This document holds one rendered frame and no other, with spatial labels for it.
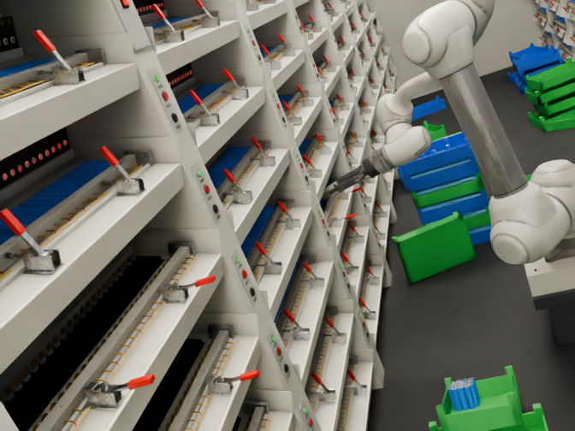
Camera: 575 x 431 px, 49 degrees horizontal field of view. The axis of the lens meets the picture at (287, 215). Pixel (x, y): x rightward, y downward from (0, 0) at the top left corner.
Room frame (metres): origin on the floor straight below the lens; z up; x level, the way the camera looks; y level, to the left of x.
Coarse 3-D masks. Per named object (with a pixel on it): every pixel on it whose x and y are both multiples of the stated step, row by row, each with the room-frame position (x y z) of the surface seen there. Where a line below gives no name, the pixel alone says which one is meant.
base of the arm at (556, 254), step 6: (564, 240) 1.70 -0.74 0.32; (570, 240) 1.69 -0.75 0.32; (558, 246) 1.72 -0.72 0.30; (564, 246) 1.70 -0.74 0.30; (570, 246) 1.69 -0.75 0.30; (552, 252) 1.72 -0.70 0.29; (558, 252) 1.71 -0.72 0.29; (564, 252) 1.70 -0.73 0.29; (570, 252) 1.69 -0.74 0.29; (546, 258) 1.72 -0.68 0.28; (552, 258) 1.70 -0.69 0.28; (558, 258) 1.70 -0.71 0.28
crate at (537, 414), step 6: (534, 408) 1.38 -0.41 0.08; (540, 408) 1.37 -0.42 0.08; (522, 414) 1.40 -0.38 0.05; (528, 414) 1.40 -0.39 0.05; (534, 414) 1.39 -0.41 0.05; (540, 414) 1.37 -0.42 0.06; (528, 420) 1.40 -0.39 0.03; (534, 420) 1.40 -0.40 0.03; (540, 420) 1.38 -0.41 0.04; (432, 426) 1.46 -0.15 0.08; (516, 426) 1.41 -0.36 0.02; (522, 426) 1.41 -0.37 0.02; (528, 426) 1.40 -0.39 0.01; (534, 426) 1.40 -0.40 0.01; (540, 426) 1.38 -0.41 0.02; (546, 426) 1.33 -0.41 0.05
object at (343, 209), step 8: (336, 176) 2.51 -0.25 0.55; (352, 192) 2.41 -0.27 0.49; (344, 200) 2.33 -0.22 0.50; (352, 200) 2.40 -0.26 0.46; (344, 208) 2.25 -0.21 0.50; (336, 216) 2.18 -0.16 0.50; (344, 216) 2.17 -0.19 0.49; (344, 224) 2.13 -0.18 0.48; (336, 232) 2.04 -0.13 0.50; (344, 232) 2.12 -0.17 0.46; (336, 240) 1.92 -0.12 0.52
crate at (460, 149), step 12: (432, 144) 2.76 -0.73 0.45; (444, 144) 2.74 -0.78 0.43; (456, 144) 2.73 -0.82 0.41; (468, 144) 2.53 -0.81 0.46; (420, 156) 2.78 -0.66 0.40; (432, 156) 2.57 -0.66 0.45; (444, 156) 2.56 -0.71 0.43; (456, 156) 2.55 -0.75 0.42; (468, 156) 2.53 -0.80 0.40; (408, 168) 2.61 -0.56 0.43; (420, 168) 2.59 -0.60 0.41
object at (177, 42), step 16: (144, 0) 1.73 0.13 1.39; (160, 0) 1.83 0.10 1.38; (144, 16) 1.70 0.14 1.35; (160, 16) 1.43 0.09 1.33; (176, 16) 1.88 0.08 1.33; (192, 16) 1.81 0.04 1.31; (208, 16) 1.68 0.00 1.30; (224, 16) 1.84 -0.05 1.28; (160, 32) 1.44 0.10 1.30; (176, 32) 1.42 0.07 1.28; (192, 32) 1.59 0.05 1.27; (208, 32) 1.57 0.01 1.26; (224, 32) 1.69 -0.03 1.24; (160, 48) 1.34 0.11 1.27; (176, 48) 1.36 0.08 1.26; (192, 48) 1.45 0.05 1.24; (208, 48) 1.56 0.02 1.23; (160, 64) 1.27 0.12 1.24; (176, 64) 1.35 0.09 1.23
